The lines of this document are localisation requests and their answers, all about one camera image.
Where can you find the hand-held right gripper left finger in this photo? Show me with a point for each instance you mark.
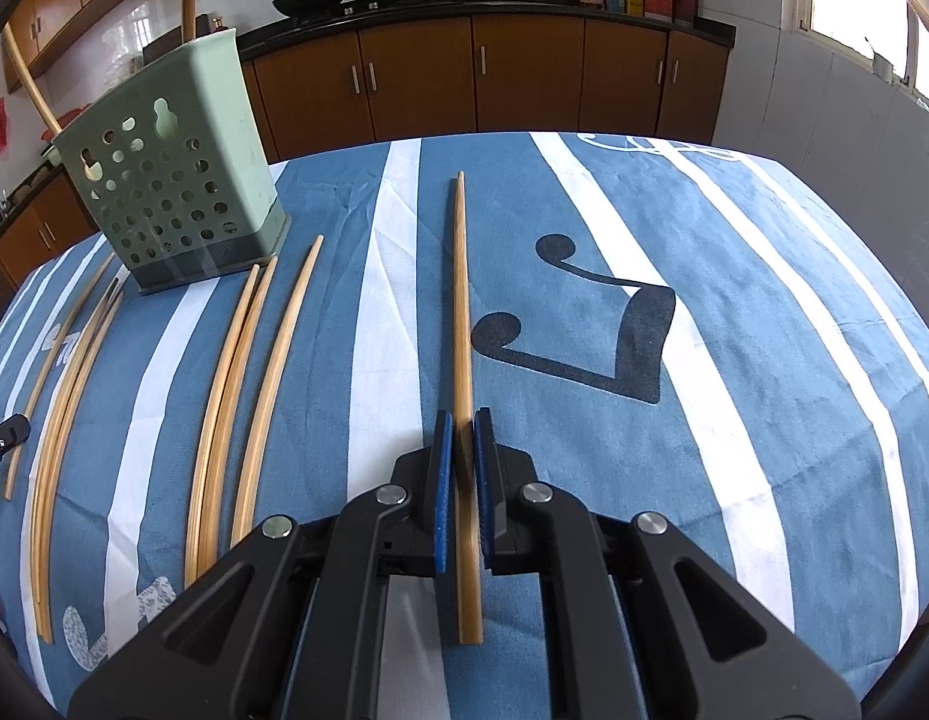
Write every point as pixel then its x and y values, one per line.
pixel 443 495

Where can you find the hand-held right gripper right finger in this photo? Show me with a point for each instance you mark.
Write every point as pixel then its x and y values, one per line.
pixel 485 495

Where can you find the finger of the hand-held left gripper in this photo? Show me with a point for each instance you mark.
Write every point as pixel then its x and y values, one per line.
pixel 11 433

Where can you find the group of bamboo chopsticks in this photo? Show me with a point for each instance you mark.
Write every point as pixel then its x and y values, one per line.
pixel 43 577

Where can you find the green perforated utensil holder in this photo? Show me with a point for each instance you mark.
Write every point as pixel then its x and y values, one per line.
pixel 209 112

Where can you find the blue white striped tablecloth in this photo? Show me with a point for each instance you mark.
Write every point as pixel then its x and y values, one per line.
pixel 659 465

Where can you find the brown lower kitchen cabinets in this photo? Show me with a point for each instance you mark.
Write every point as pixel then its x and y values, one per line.
pixel 419 82

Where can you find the brown kitchen cabinets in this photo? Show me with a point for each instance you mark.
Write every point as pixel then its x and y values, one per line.
pixel 59 0
pixel 419 82

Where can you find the brown upper kitchen cabinets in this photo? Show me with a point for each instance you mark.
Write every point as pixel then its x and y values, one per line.
pixel 59 0

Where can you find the black kitchen countertop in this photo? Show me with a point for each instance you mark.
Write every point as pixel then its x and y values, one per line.
pixel 547 11

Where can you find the yellow blue seasoning box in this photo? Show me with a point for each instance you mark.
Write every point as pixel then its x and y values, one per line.
pixel 626 1

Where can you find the small cup on windowsill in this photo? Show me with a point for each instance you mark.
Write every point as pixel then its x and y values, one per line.
pixel 882 67

